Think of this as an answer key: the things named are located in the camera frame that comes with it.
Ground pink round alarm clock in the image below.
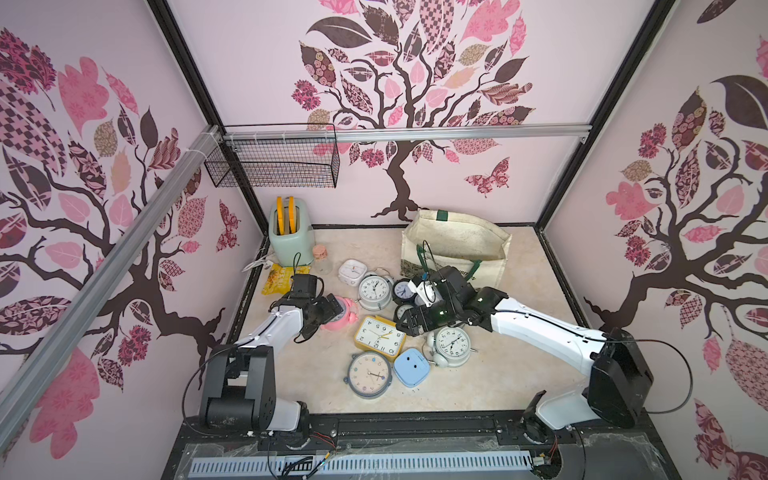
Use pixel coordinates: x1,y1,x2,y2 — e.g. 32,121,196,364
321,294,359,331

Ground canvas tote bag green handles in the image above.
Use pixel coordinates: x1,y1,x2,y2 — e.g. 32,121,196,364
400,210,512,288

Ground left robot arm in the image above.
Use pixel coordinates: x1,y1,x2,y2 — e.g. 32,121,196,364
198,274,350,440

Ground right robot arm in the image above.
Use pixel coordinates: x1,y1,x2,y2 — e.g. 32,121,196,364
393,267,653,444

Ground black twin bell clock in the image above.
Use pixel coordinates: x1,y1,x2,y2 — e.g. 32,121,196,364
394,303,414,322

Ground black clock purple face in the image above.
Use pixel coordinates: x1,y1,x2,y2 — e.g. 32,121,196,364
393,278,417,305

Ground yellow rectangular alarm clock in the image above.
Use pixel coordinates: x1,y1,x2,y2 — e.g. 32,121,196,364
353,316,406,361

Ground blue clock face down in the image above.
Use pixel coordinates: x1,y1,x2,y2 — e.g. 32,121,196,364
393,348,431,388

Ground large white twin bell clock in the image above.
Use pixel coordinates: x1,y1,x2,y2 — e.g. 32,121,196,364
426,327,472,368

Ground white square flat clock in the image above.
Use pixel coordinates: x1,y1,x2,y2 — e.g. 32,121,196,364
337,259,368,287

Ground yellow corn chips bag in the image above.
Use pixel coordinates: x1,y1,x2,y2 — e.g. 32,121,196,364
261,264,310,296

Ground grey round pastel clock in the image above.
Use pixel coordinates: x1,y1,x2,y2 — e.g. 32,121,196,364
344,351,393,399

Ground glass bottle pink cap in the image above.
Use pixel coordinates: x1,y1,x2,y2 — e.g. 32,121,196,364
312,244,333,275

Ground mint green toaster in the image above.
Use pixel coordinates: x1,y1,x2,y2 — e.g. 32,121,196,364
268,196,315,267

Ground yellow toast slice left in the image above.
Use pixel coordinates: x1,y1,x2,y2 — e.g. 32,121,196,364
275,196,285,235

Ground yellow toast slice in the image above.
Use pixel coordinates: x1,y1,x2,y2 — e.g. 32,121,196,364
275,196,285,235
288,196,298,234

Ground yellow toast slice right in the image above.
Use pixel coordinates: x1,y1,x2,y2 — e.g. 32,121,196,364
288,196,298,234

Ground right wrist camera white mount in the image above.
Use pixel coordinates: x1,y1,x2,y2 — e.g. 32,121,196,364
415,280,442,307

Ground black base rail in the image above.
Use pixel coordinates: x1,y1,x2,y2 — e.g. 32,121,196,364
259,410,531,451

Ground black wire basket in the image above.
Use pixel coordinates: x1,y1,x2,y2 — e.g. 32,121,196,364
205,122,341,188

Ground white vented cable duct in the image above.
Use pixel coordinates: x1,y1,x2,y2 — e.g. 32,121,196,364
187,451,534,479

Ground aluminium frame rail back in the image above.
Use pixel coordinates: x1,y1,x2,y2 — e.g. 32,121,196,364
224,124,592,143

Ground aluminium frame rail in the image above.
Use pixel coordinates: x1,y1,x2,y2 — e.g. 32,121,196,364
1,125,221,448
224,124,592,143

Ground aluminium frame rail left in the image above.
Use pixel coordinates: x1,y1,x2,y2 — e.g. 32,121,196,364
1,125,221,448

